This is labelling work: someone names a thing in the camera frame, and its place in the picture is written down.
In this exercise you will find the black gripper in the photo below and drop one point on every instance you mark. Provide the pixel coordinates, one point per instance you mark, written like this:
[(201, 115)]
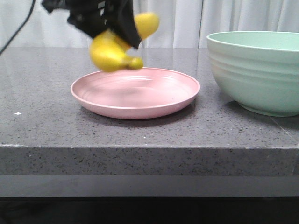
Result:
[(93, 17)]

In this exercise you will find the yellow banana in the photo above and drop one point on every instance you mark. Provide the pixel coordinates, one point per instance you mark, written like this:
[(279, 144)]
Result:
[(108, 51)]

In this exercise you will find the pink plate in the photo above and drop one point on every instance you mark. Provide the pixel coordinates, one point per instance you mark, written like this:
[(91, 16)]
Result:
[(135, 94)]

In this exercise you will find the light green bowl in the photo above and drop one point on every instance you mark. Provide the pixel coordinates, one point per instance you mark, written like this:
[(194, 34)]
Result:
[(257, 69)]

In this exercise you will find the white curtain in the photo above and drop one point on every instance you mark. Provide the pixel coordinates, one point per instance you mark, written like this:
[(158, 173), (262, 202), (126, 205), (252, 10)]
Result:
[(183, 23)]

